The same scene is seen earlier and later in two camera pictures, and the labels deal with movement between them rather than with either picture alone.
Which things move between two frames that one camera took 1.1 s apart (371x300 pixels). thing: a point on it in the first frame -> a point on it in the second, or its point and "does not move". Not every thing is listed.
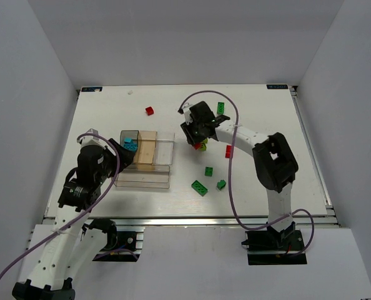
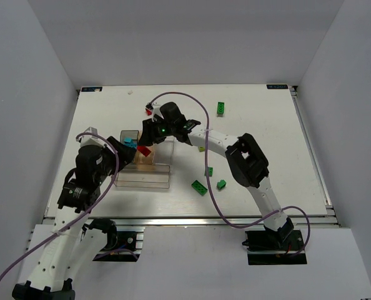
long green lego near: x=197 y=186 does not move
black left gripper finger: x=125 y=154 does not move
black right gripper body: x=191 y=134 -> x=146 y=132
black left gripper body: x=120 y=150 does not move
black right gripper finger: x=187 y=130 -> x=148 y=134
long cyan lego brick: x=130 y=146 does not move
